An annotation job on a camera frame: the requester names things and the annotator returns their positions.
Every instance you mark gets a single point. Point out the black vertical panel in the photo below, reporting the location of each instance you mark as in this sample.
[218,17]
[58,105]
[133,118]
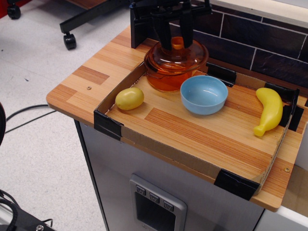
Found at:
[140,24]

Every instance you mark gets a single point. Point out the light blue bowl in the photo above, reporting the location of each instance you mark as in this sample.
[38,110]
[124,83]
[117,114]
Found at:
[203,95]

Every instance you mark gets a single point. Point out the black metal bracket with screw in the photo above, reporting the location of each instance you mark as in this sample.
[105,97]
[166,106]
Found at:
[23,221]

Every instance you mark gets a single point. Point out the yellow toy banana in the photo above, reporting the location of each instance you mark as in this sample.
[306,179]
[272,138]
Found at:
[272,110]

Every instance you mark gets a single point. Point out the black caster wheel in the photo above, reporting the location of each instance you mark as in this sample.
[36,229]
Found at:
[14,12]

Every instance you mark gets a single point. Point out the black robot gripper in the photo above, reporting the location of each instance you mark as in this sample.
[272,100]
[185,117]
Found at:
[161,12]

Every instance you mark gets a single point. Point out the grey cabinet control panel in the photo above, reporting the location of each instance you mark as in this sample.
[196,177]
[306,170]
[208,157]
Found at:
[156,209]

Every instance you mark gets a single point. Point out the orange transparent pot lid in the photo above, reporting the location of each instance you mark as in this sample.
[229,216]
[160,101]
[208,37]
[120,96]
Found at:
[178,60]

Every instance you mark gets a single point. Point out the cardboard fence with black tape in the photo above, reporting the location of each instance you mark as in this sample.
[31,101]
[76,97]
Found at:
[220,148]

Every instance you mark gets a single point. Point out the orange transparent pot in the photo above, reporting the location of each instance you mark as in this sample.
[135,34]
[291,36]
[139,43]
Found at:
[165,82]

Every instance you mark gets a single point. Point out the black chair base with caster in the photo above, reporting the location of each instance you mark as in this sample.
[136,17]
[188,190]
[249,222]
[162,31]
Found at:
[92,10]

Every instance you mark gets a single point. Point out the yellow toy potato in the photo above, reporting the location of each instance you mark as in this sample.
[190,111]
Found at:
[129,99]

